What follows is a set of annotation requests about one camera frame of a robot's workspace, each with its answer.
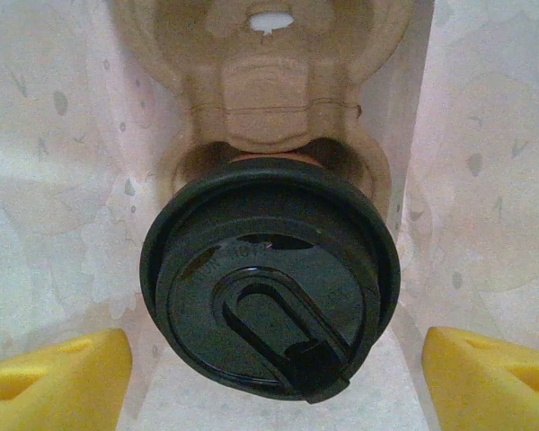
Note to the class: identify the brown cardboard cup carrier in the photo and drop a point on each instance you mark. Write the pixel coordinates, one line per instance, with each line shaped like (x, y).
(265, 90)

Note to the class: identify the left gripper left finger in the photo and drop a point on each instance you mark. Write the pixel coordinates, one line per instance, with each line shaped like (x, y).
(81, 381)

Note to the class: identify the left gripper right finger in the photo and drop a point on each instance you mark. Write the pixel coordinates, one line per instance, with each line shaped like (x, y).
(467, 386)

